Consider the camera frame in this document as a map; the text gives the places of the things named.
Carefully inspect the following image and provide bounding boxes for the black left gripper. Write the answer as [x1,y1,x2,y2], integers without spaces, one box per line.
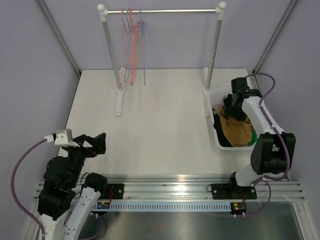
[65,132,106,186]

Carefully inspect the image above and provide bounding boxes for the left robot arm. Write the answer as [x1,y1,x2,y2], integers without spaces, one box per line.
[37,128,108,240]

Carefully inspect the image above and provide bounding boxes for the green tank top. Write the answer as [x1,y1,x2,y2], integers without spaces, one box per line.
[247,129,258,147]

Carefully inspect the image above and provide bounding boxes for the pink hanger with clothes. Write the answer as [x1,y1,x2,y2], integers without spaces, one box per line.
[128,21,141,86]

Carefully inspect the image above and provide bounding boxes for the black tank top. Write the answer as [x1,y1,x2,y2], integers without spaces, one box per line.
[212,94,235,148]

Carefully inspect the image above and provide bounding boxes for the white plastic basket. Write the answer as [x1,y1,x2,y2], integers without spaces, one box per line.
[203,90,255,151]

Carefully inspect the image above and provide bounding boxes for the white garment rack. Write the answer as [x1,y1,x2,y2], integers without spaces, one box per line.
[97,1,227,117]

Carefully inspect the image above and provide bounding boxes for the white slotted cable duct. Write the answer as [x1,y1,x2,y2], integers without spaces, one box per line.
[90,201,231,212]

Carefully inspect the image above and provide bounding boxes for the aluminium front rail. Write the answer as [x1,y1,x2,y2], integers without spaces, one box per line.
[33,174,306,202]

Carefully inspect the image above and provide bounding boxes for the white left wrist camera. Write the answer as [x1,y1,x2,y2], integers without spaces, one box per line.
[44,128,80,148]

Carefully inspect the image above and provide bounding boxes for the brown tank top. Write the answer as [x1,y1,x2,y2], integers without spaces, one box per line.
[217,105,253,147]

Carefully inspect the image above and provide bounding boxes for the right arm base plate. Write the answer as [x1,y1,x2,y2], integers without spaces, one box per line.
[208,183,257,200]

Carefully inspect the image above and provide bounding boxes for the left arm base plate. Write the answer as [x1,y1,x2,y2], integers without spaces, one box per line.
[99,183,125,200]

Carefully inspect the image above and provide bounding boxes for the blue hanger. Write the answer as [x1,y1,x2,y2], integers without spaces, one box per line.
[127,8,135,86]
[139,10,146,85]

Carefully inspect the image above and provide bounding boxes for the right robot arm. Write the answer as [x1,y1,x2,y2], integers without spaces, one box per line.
[223,77,296,199]

